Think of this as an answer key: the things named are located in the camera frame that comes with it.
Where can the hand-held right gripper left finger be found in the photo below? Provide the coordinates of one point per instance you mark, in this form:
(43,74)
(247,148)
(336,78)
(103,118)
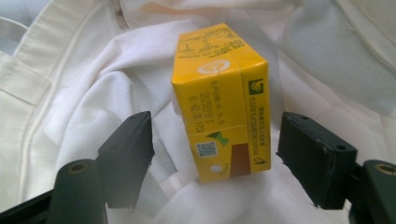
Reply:
(124,165)

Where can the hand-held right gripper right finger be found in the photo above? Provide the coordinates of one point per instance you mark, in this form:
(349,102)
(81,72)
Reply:
(314,165)

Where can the yellow drink carton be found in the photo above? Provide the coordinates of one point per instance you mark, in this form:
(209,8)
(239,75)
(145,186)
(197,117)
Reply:
(214,102)

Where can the white canvas tote bag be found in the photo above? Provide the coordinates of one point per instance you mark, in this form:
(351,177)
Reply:
(93,102)

